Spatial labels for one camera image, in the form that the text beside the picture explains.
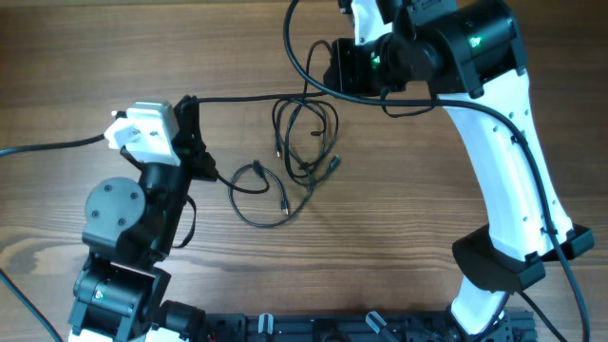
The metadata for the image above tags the black USB cable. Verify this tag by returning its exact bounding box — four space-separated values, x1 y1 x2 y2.
182 40 341 196
227 97 342 229

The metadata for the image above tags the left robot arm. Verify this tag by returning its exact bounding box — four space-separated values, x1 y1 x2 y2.
68 96 219 341

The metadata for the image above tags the left camera cable black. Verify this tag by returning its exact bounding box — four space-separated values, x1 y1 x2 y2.
1 109 121 341

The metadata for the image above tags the camera cable black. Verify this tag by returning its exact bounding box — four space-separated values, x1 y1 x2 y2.
282 0 593 342
1 109 121 341

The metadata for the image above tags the right camera cable black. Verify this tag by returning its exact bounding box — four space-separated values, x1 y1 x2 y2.
282 0 593 342

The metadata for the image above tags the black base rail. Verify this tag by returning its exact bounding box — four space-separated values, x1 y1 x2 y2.
196 312 538 342

